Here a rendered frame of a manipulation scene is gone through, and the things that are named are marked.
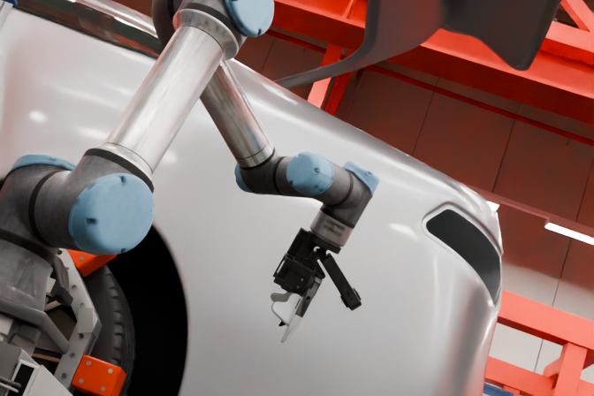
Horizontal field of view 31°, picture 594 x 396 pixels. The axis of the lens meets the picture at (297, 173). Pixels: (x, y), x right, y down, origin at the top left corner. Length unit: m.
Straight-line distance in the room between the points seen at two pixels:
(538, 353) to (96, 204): 10.91
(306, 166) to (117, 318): 0.73
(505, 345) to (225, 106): 10.36
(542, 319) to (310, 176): 6.97
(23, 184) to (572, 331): 7.46
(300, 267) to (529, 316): 6.83
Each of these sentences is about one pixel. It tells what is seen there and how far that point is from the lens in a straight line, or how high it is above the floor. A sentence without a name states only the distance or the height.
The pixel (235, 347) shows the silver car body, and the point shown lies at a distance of 2.56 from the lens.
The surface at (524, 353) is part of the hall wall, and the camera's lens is 12.20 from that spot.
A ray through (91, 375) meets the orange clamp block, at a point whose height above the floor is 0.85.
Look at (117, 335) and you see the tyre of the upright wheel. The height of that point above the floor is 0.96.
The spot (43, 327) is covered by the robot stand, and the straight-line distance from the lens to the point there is 1.55.
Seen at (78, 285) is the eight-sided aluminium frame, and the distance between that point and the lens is 2.42.
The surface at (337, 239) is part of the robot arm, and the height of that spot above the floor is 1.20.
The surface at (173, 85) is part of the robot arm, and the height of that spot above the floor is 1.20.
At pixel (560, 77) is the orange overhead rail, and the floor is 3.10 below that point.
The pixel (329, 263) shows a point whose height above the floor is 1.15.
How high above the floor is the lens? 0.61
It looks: 20 degrees up
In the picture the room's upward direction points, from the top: 21 degrees clockwise
